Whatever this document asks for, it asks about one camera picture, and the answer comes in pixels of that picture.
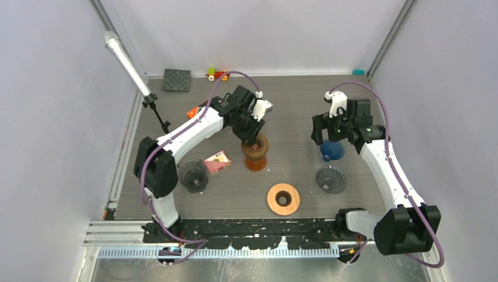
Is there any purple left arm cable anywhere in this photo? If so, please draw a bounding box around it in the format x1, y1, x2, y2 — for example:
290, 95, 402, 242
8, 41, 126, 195
139, 70, 262, 266

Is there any dark grey studded plate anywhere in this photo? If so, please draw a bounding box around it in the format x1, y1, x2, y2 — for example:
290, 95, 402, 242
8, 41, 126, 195
161, 69, 191, 92

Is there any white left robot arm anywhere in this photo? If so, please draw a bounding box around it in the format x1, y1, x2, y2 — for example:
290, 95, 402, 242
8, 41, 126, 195
133, 85, 273, 243

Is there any silver microphone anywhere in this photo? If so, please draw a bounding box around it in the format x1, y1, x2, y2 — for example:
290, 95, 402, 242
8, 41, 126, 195
103, 31, 152, 99

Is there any coffee paper filter box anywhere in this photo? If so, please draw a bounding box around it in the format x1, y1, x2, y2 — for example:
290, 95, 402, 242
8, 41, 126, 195
186, 100, 207, 119

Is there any red toy brick car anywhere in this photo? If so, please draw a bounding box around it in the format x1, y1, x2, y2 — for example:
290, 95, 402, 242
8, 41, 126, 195
205, 68, 230, 82

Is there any grey ribbed dripper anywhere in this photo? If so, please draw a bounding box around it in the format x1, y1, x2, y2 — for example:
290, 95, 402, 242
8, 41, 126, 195
315, 165, 347, 194

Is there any dark smoky glass dripper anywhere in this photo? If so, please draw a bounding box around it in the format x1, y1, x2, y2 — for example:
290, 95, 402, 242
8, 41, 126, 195
179, 160, 208, 194

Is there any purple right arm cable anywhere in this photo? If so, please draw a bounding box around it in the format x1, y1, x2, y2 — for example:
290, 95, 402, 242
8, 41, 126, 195
328, 80, 446, 269

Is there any amber glass carafe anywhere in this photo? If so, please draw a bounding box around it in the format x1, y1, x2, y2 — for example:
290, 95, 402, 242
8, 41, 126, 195
244, 155, 267, 172

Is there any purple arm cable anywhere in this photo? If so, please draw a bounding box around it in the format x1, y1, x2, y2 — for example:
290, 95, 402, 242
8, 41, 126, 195
328, 80, 446, 269
139, 70, 262, 266

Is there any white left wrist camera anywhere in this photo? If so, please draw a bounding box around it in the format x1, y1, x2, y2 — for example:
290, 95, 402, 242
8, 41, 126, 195
251, 90, 274, 121

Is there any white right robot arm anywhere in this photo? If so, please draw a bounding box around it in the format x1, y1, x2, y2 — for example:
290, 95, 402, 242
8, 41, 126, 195
311, 94, 441, 255

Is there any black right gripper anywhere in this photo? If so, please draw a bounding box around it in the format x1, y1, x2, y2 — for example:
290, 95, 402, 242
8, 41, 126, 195
312, 106, 354, 146

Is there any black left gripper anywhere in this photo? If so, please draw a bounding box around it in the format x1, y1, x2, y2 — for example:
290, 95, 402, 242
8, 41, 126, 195
230, 109, 265, 145

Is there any blue ribbed dripper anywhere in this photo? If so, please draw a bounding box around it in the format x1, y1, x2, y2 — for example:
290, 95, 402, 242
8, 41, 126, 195
319, 140, 345, 162

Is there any light wooden dripper ring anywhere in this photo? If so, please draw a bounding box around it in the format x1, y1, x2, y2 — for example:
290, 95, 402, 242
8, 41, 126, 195
267, 183, 301, 216

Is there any teal block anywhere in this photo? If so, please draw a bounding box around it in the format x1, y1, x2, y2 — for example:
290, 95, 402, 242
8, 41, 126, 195
352, 69, 365, 75

